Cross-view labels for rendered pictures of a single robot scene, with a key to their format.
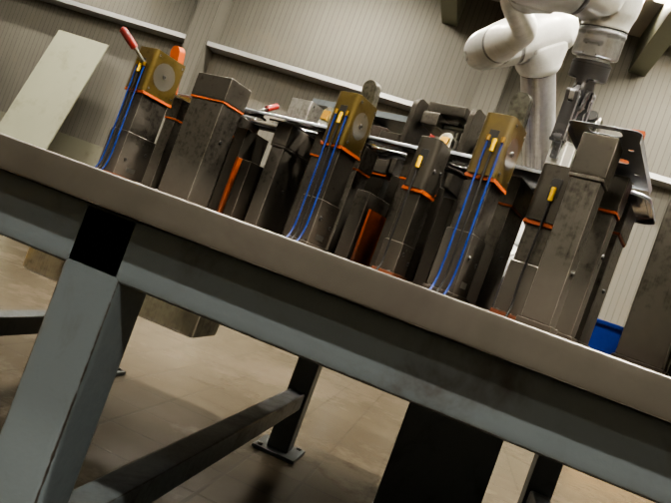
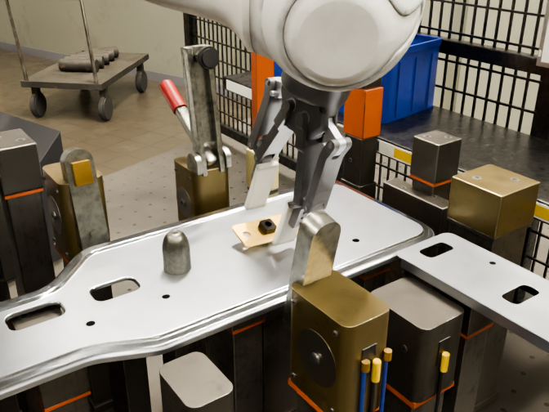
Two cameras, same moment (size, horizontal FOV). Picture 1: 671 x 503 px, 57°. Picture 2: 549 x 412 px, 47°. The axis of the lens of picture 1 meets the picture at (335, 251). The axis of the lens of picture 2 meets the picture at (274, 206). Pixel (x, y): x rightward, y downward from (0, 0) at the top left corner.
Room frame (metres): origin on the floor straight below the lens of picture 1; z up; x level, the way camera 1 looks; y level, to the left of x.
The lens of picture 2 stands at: (0.98, 0.28, 1.38)
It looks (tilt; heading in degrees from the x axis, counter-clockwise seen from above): 26 degrees down; 293
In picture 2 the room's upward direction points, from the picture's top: straight up
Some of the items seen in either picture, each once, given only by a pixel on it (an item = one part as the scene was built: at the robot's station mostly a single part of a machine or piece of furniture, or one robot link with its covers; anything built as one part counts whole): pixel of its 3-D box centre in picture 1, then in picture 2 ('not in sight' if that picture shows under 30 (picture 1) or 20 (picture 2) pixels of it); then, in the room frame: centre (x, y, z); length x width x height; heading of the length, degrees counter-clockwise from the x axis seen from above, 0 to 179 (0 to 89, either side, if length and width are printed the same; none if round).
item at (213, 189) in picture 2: not in sight; (202, 264); (1.43, -0.47, 0.87); 0.10 x 0.07 x 0.35; 148
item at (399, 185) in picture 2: not in sight; (409, 279); (1.13, -0.59, 0.85); 0.12 x 0.03 x 0.30; 148
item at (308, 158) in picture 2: (569, 116); (308, 159); (1.21, -0.34, 1.13); 0.04 x 0.01 x 0.11; 59
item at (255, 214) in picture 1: (279, 182); not in sight; (1.63, 0.20, 0.84); 0.12 x 0.05 x 0.29; 148
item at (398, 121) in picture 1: (368, 118); not in sight; (1.92, 0.04, 1.16); 0.37 x 0.14 x 0.02; 58
